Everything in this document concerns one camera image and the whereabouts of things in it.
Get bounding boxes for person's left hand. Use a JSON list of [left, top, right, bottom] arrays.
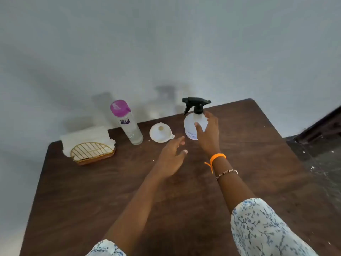
[[153, 136, 188, 181]]

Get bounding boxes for person's right hand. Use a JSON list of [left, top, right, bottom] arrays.
[[194, 111, 221, 158]]

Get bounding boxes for white spray bottle black trigger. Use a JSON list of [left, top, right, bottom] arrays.
[[182, 97, 212, 141]]

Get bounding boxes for person's left forearm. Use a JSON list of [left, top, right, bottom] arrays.
[[102, 169, 171, 255]]

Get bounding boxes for person's right forearm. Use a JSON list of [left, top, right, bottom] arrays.
[[212, 157, 257, 214]]

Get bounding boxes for white plastic funnel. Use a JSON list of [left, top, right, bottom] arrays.
[[149, 122, 175, 143]]

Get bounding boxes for orange wristband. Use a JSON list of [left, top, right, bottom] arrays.
[[204, 153, 227, 174]]

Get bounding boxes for clear bottle with purple cap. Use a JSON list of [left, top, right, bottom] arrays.
[[110, 100, 144, 145]]

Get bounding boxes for white paper napkins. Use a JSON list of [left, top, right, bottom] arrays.
[[60, 126, 116, 161]]

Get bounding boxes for floral white right sleeve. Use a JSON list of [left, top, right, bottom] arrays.
[[230, 198, 319, 256]]

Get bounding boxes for floral white sleeve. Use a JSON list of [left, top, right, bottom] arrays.
[[86, 239, 127, 256], [230, 198, 319, 256]]

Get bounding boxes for floral white left sleeve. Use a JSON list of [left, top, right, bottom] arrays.
[[86, 239, 127, 256]]

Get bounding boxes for dark wooden furniture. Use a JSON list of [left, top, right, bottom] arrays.
[[294, 105, 341, 144]]

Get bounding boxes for beaded bracelet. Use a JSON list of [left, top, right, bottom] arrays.
[[215, 169, 239, 181]]

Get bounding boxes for gold wire napkin holder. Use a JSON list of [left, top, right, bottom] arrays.
[[70, 142, 116, 166]]

